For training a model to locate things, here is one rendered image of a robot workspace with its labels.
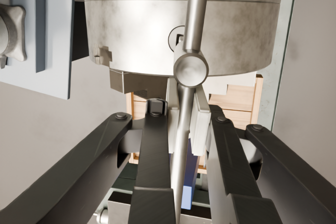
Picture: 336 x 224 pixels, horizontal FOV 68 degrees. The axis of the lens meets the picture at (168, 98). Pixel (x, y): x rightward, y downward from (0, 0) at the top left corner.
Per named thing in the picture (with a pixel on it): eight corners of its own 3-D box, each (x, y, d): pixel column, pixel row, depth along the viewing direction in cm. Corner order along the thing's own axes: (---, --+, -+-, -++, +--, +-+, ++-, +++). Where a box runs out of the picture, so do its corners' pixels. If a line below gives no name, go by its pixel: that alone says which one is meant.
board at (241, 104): (130, 65, 71) (124, 68, 68) (261, 74, 64) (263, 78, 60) (133, 155, 81) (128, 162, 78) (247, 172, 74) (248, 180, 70)
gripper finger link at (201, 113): (198, 110, 14) (211, 111, 14) (192, 78, 21) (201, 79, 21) (192, 156, 15) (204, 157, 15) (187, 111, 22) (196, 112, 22)
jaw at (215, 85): (194, 41, 41) (270, 44, 38) (199, 38, 46) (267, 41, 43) (191, 103, 45) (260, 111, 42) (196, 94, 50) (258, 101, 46)
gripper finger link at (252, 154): (212, 137, 13) (271, 143, 13) (203, 102, 17) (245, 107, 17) (208, 162, 13) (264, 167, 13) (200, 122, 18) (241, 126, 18)
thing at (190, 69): (175, 31, 25) (174, 51, 15) (197, 33, 25) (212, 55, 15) (173, 53, 26) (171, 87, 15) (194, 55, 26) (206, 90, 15)
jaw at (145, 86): (157, 38, 44) (96, 43, 36) (177, 41, 41) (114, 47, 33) (157, 97, 48) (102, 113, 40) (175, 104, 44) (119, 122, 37)
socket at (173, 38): (170, 23, 31) (169, 24, 29) (196, 25, 31) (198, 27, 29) (167, 49, 33) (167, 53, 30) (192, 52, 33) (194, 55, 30)
